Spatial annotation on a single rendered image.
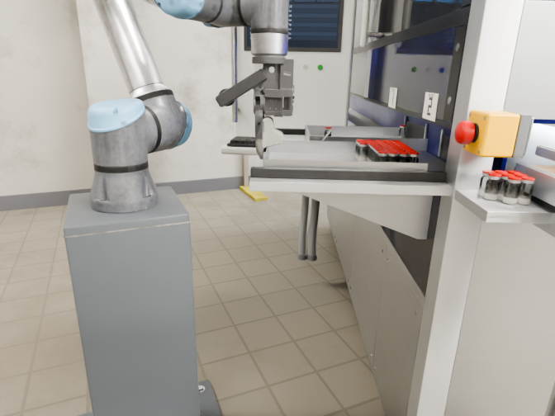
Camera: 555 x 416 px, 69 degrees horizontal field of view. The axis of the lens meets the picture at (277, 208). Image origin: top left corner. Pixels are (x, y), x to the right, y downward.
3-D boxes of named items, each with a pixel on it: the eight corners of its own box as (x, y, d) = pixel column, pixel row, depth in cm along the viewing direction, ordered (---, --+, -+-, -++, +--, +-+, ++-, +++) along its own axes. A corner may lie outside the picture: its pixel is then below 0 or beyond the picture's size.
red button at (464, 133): (471, 142, 72) (476, 120, 71) (481, 146, 68) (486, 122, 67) (450, 142, 72) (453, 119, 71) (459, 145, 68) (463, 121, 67)
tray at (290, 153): (394, 155, 109) (396, 142, 108) (425, 179, 84) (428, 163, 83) (268, 152, 109) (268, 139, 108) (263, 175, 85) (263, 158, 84)
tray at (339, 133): (401, 137, 141) (403, 127, 140) (426, 151, 116) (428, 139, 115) (305, 134, 141) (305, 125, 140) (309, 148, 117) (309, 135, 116)
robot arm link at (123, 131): (79, 163, 88) (71, 99, 84) (125, 153, 100) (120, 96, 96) (120, 169, 84) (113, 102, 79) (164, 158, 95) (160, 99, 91)
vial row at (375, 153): (371, 157, 105) (372, 139, 104) (386, 173, 88) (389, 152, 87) (362, 157, 105) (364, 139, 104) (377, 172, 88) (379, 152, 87)
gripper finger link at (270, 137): (282, 162, 87) (283, 118, 84) (255, 161, 87) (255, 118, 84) (282, 159, 90) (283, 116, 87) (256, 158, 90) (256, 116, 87)
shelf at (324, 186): (397, 140, 146) (398, 135, 146) (490, 196, 80) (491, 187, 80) (265, 137, 147) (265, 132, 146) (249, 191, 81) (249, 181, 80)
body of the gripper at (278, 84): (291, 119, 83) (294, 57, 79) (250, 118, 83) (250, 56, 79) (291, 115, 90) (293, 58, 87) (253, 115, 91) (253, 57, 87)
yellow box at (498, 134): (501, 150, 74) (509, 110, 71) (524, 158, 67) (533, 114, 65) (460, 149, 74) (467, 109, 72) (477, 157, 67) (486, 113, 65)
